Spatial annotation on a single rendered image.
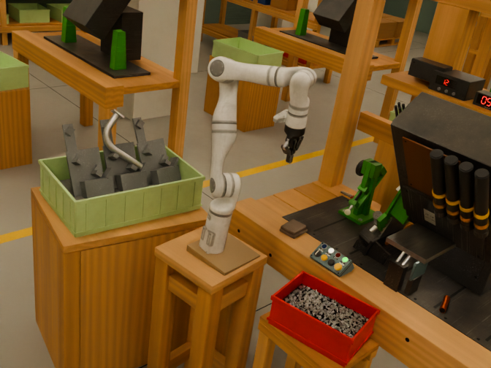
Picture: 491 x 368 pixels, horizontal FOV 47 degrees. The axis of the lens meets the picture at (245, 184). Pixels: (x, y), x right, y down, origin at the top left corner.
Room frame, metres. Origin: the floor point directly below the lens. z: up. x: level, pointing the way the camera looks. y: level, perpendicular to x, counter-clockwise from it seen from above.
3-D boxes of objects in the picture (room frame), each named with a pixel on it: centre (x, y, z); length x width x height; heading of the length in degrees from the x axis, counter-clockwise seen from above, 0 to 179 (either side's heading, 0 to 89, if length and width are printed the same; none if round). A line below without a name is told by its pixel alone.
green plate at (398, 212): (1.94, -0.62, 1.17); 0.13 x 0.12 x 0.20; 46
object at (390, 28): (11.37, -2.08, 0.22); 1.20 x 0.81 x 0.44; 139
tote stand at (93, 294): (2.26, 0.55, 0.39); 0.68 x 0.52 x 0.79; 126
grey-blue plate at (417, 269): (1.75, -0.67, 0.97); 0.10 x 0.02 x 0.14; 136
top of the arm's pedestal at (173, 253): (1.88, 0.09, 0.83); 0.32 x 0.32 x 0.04; 52
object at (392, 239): (1.80, -0.71, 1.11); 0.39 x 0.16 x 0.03; 136
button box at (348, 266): (1.85, -0.38, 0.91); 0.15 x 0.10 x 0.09; 46
